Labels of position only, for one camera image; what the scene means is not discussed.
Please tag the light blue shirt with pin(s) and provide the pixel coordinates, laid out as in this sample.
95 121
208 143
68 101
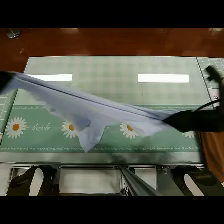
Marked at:
83 107

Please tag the brown garment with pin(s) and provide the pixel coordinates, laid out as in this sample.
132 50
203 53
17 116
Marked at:
212 154

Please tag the silver frame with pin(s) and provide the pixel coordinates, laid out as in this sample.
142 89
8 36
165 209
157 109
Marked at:
139 186

